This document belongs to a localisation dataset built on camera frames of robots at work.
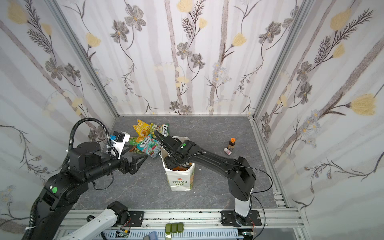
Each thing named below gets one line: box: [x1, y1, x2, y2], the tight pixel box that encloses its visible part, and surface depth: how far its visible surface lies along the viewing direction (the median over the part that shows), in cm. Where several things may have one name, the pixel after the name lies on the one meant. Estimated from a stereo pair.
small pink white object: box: [223, 147, 232, 156], surface depth 100 cm
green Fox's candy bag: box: [149, 122, 170, 139], surface depth 109 cm
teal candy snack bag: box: [136, 134, 161, 159], surface depth 100 cm
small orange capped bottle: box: [228, 137, 236, 150], surface depth 98 cm
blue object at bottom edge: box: [143, 231, 158, 240], surface depth 70 cm
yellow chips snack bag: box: [133, 119, 150, 137], surface depth 109 cm
